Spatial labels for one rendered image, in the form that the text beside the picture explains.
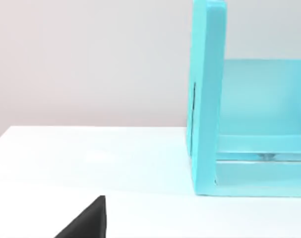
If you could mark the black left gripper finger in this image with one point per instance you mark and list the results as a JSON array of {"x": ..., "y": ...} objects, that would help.
[{"x": 90, "y": 220}]

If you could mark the light blue rack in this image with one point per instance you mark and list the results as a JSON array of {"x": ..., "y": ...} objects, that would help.
[{"x": 239, "y": 124}]

